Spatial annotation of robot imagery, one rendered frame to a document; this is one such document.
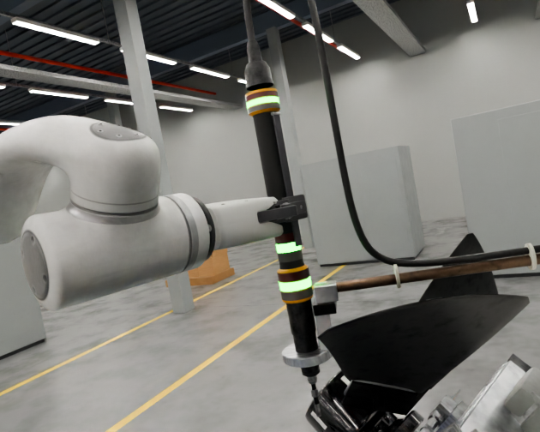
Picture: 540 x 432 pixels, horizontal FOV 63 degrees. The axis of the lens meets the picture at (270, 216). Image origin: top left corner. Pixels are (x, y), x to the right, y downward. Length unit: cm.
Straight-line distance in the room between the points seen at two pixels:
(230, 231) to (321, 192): 767
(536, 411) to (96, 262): 73
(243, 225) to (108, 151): 17
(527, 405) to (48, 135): 81
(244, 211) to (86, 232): 17
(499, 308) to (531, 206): 552
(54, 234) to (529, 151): 579
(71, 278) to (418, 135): 1256
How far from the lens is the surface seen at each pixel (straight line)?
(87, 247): 39
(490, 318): 53
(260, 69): 60
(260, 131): 59
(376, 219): 786
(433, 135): 1277
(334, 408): 72
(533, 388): 91
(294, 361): 61
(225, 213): 47
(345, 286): 60
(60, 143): 40
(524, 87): 1273
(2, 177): 47
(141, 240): 41
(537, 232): 608
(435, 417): 93
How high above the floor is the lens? 156
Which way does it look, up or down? 3 degrees down
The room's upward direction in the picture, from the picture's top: 10 degrees counter-clockwise
